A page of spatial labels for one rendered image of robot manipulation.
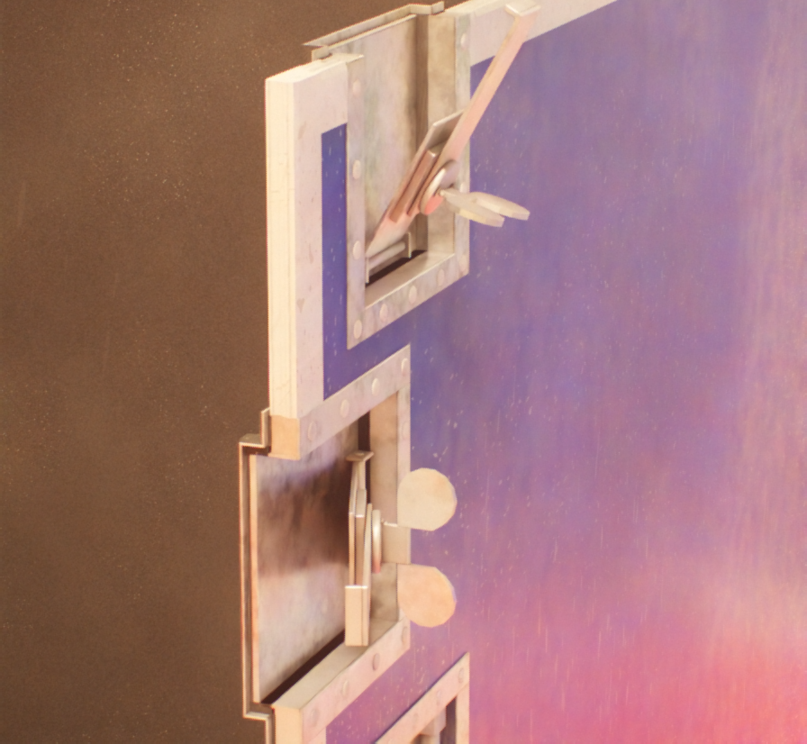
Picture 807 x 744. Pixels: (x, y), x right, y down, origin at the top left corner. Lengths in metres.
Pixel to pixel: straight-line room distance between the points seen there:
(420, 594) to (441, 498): 0.04
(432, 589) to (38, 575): 1.22
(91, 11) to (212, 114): 0.12
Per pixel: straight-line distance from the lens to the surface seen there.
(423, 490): 1.05
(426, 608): 1.06
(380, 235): 1.07
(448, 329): 1.13
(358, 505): 1.05
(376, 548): 1.05
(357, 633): 0.99
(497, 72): 1.06
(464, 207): 1.04
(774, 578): 1.74
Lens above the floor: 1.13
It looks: 15 degrees down
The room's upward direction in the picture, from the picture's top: straight up
